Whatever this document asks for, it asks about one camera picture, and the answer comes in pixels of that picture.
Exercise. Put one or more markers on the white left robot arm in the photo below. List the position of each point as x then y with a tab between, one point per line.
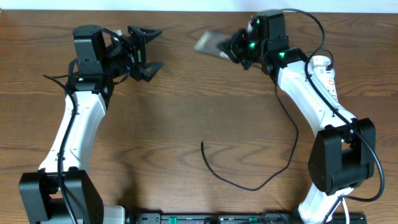
61	190

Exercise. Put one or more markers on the white USB charger adapter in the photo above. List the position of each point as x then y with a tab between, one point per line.
321	64

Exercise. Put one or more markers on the white power strip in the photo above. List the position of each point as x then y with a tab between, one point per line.
327	78

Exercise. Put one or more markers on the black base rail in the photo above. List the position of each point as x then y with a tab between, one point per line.
268	217

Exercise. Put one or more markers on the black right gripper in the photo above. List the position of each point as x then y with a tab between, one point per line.
231	46

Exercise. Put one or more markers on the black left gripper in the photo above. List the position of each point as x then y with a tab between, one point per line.
138	53

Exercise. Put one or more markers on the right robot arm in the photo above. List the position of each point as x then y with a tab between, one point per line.
343	155

